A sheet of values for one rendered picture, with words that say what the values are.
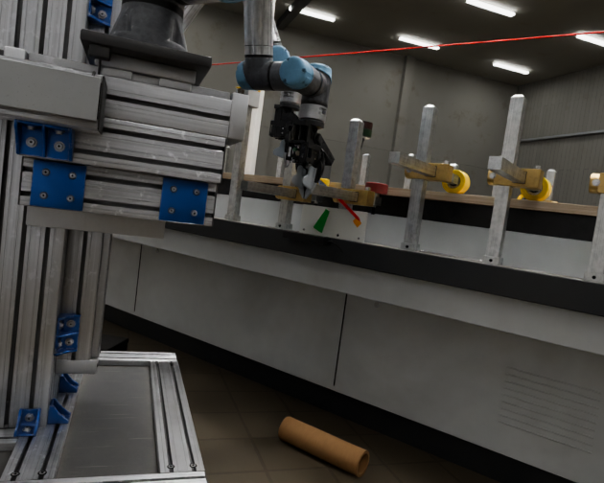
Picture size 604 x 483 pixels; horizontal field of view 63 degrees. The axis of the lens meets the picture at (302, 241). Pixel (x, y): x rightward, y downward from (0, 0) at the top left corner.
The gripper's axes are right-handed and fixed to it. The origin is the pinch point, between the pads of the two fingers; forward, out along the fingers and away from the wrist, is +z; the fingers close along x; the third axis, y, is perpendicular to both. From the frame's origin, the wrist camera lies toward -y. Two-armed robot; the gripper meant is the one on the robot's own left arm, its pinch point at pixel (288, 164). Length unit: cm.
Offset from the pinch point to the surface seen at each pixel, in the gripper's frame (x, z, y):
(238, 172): -15.9, 4.2, 25.0
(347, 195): 9.8, 8.5, -24.0
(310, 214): -2.6, 16.2, -9.5
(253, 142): -135, -23, 68
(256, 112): -134, -42, 69
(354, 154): 1.6, -5.3, -22.8
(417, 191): 9.7, 4.7, -45.2
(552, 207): 4, 4, -84
